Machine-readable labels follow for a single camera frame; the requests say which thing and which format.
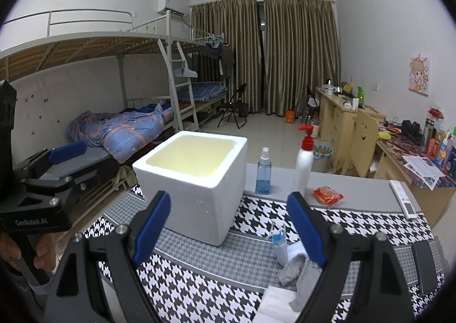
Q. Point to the white foam box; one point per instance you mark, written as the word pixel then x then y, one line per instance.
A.
pixel 204 174

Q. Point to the white remote control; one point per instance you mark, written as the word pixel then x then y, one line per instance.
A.
pixel 403 200

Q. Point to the anime girl poster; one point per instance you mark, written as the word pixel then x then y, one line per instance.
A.
pixel 419 75

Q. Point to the white tissue sheet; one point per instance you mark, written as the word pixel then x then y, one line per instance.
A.
pixel 274 306

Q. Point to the orange snack packet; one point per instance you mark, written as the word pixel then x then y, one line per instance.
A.
pixel 327 196

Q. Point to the wooden smiley chair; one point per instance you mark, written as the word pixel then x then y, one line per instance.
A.
pixel 363 145

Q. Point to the houndstooth table runner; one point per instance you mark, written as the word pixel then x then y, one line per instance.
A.
pixel 188 281

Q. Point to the printed paper sheets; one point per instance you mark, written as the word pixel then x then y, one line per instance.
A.
pixel 424 169

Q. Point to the black folding chair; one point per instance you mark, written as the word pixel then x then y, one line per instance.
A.
pixel 235 108

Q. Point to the metal bunk bed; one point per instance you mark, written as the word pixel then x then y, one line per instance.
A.
pixel 152 37

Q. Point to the white air conditioner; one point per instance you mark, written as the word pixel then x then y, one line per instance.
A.
pixel 165 6

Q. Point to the person left hand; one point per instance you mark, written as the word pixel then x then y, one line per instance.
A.
pixel 45 258

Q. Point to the hanging dark clothes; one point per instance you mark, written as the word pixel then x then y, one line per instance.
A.
pixel 224 56

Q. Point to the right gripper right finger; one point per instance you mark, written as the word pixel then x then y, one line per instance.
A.
pixel 380 293

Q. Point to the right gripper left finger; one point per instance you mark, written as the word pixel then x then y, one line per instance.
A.
pixel 77 293

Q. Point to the blue plaid quilt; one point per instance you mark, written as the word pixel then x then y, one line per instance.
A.
pixel 121 134

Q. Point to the wooden desk with drawers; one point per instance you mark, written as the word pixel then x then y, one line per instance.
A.
pixel 337 127

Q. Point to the green spray bottle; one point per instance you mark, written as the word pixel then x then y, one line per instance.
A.
pixel 360 95

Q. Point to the white red pump bottle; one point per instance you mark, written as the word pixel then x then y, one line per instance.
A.
pixel 304 161

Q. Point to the brown striped curtains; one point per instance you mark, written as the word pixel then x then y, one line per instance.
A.
pixel 297 49

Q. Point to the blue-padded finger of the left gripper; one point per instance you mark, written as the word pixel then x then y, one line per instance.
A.
pixel 68 152

